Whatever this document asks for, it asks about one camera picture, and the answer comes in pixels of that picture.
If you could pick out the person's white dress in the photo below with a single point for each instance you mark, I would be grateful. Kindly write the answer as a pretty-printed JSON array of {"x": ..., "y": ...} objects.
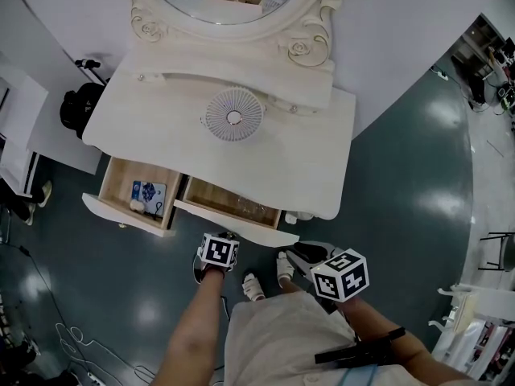
[{"x": 281, "y": 344}]

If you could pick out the wooden drawer with items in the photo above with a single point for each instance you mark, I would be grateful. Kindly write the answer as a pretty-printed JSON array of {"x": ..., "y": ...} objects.
[{"x": 116, "y": 179}]

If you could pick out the person's right white shoe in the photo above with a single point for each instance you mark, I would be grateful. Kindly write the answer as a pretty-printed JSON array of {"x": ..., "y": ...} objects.
[{"x": 285, "y": 269}]

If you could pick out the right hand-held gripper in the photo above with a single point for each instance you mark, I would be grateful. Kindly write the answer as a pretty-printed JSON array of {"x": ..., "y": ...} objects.
[{"x": 342, "y": 276}]

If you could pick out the person's right forearm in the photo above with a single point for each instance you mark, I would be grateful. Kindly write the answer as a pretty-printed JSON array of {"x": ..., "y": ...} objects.
[{"x": 382, "y": 320}]

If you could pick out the black tripod camera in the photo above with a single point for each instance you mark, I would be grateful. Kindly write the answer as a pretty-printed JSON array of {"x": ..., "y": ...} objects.
[{"x": 86, "y": 63}]

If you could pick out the person's left white shoe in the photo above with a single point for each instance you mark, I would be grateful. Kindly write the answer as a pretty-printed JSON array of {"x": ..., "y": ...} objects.
[{"x": 253, "y": 286}]

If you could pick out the white dressing table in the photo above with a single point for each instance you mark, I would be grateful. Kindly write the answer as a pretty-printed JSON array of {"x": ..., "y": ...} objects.
[{"x": 161, "y": 127}]

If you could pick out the white round fan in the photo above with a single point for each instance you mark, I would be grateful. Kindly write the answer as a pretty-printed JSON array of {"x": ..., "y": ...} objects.
[{"x": 223, "y": 109}]

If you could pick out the wooden drawer with clear plastic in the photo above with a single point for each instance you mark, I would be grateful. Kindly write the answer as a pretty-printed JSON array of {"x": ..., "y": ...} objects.
[{"x": 217, "y": 197}]

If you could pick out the person's left forearm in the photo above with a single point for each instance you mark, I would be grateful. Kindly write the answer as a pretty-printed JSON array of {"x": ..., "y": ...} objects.
[{"x": 193, "y": 336}]

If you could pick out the black frame chair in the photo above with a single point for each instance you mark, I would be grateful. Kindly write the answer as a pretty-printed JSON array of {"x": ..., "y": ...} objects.
[{"x": 506, "y": 251}]

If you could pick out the oval mirror with ornate frame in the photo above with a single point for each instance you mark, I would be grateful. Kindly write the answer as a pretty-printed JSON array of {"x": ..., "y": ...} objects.
[{"x": 241, "y": 34}]

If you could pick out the white cabinet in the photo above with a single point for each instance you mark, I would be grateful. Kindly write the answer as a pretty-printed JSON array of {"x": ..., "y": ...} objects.
[{"x": 20, "y": 135}]

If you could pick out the person's white shoe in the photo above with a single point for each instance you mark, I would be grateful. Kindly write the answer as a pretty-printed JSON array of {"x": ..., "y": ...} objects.
[
  {"x": 253, "y": 286},
  {"x": 285, "y": 269}
]

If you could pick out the blue patterned case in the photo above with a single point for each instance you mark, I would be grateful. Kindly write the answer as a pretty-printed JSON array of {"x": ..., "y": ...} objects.
[{"x": 151, "y": 191}]

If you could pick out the clear plastic item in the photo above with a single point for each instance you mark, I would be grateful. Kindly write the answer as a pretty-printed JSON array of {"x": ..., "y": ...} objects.
[{"x": 251, "y": 207}]

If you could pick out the white power strip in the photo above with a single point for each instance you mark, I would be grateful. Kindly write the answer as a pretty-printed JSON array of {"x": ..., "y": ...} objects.
[{"x": 442, "y": 75}]

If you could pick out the black bag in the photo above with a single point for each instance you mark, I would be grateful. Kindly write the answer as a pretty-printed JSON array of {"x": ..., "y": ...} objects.
[{"x": 78, "y": 109}]

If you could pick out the small white object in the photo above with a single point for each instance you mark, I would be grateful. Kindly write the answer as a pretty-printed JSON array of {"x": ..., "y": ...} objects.
[{"x": 137, "y": 206}]

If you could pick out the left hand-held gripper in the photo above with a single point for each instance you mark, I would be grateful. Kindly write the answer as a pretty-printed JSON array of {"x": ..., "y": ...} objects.
[{"x": 217, "y": 251}]

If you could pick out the white ornate furniture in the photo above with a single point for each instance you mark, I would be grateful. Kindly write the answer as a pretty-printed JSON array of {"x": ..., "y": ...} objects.
[{"x": 466, "y": 328}]

